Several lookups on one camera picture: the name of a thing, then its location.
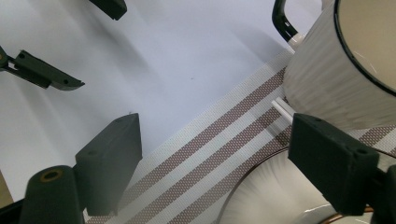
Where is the white chopstick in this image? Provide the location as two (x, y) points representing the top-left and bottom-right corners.
(275, 96), (296, 118)
(271, 100), (293, 124)

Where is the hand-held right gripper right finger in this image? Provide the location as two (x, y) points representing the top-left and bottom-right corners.
(288, 113), (381, 217)

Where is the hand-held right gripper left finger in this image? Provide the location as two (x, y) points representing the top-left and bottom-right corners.
(74, 113), (143, 217)

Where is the pale blue table sheet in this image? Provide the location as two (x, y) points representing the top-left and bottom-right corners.
(0, 0), (325, 203)

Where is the white plate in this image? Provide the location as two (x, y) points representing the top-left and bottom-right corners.
(214, 146), (396, 224)

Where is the white mug with black handle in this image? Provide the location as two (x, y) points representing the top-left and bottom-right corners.
(271, 0), (396, 132)

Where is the striped placemat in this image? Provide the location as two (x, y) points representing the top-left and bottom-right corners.
(83, 49), (396, 224)

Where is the white bowl with dark rim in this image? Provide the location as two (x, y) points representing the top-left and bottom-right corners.
(317, 204), (379, 224)

